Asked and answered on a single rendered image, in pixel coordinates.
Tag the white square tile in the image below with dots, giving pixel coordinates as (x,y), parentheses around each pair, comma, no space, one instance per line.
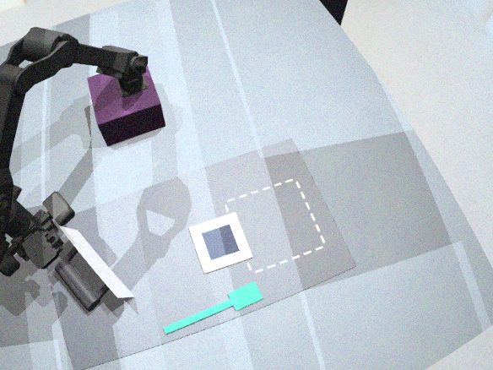
(220,242)

